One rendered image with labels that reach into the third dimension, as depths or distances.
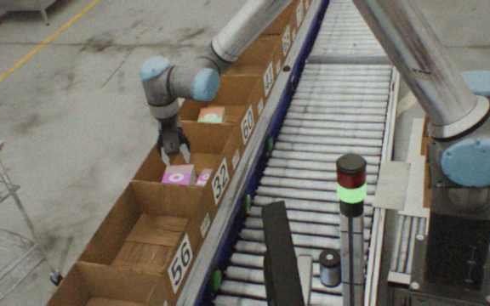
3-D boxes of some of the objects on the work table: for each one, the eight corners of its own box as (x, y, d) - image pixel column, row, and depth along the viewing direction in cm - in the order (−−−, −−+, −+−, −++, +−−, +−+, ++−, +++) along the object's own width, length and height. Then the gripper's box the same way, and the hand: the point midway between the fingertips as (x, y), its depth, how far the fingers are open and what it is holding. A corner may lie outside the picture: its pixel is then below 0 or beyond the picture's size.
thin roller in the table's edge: (398, 274, 186) (398, 271, 184) (406, 219, 206) (406, 215, 205) (404, 276, 185) (404, 272, 184) (411, 219, 206) (411, 216, 204)
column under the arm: (493, 246, 188) (509, 172, 169) (496, 307, 169) (513, 232, 150) (414, 235, 197) (420, 164, 177) (408, 291, 178) (413, 218, 158)
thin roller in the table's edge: (390, 274, 186) (390, 269, 185) (399, 218, 207) (399, 214, 206) (396, 274, 186) (396, 271, 185) (404, 218, 206) (404, 215, 205)
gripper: (184, 98, 165) (196, 149, 179) (145, 104, 165) (159, 155, 179) (185, 114, 159) (197, 166, 173) (145, 121, 158) (160, 172, 172)
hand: (178, 163), depth 173 cm, fingers open, 5 cm apart
